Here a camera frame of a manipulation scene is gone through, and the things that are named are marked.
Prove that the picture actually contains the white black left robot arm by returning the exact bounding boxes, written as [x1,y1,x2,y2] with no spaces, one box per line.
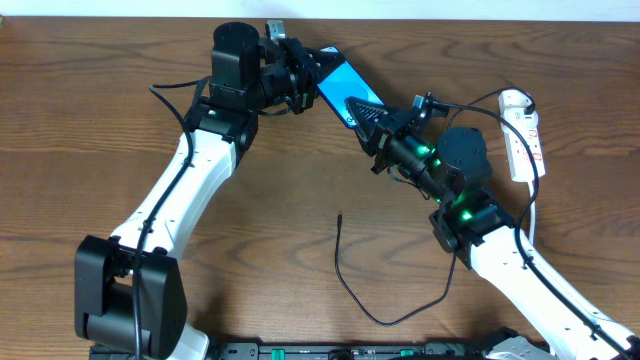
[74,20,342,359]

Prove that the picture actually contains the blue Galaxy smartphone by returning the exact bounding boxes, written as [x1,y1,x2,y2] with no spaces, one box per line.
[317,47,383,129]

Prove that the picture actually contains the white power strip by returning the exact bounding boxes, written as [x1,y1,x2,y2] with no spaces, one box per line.
[498,89,546,183]

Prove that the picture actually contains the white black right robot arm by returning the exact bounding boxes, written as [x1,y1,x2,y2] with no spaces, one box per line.
[345,97,639,359]

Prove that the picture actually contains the black charger cable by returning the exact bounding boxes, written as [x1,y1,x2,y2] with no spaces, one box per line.
[333,87,537,328]

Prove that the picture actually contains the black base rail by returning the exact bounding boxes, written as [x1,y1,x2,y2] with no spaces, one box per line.
[89,327,551,360]

